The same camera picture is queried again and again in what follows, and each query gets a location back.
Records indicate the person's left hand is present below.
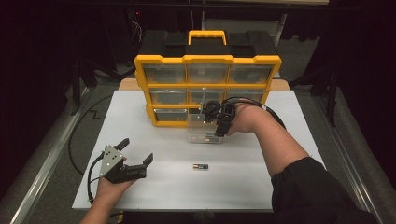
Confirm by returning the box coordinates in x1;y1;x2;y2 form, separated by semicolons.
93;177;138;202

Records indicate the person's black sleeve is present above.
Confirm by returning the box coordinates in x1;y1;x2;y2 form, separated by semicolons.
270;156;379;224

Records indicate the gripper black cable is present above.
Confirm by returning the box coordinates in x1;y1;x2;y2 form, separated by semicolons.
218;96;287;129
86;152;106;205

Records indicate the black tripod stand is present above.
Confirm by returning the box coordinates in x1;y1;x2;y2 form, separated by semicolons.
69;57;97;117
289;66;340;128

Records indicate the black floor cable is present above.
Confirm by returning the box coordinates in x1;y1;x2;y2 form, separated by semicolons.
67;94;115;175

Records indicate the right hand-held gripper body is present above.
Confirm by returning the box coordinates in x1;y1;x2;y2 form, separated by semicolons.
201;87;236;135

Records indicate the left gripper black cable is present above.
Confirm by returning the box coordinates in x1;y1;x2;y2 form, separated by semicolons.
86;152;106;205

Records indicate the grid of clear drawers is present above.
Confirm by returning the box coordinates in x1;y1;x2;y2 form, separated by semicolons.
142;63;275;122

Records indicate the aluminium frame rail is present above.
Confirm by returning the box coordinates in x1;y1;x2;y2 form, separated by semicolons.
0;87;94;224
312;92;396;224

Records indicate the bundle of wires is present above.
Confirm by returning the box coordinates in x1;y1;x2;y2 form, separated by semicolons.
129;8;145;48

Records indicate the person's right hand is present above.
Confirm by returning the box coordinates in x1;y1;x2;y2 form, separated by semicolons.
228;103;266;136

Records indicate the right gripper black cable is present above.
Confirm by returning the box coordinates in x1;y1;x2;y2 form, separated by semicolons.
218;96;287;129

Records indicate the clear plastic drawer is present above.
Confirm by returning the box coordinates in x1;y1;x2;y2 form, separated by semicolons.
186;106;224;145

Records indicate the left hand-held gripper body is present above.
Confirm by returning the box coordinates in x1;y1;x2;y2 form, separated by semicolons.
98;144;148;185

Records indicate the yellow and black organizer cabinet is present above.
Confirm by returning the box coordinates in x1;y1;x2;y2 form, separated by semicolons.
134;30;283;129

